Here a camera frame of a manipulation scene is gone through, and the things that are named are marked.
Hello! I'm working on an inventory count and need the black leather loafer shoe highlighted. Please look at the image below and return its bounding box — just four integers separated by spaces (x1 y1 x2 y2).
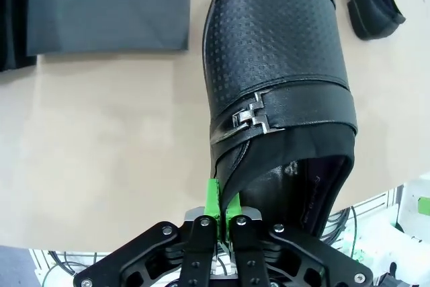
327 0 406 40
201 0 357 237

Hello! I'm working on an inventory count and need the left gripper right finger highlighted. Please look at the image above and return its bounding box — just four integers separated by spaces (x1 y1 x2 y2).
225 192 374 287

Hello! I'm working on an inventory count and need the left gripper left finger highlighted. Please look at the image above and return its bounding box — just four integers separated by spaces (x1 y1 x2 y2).
73 178 221 287

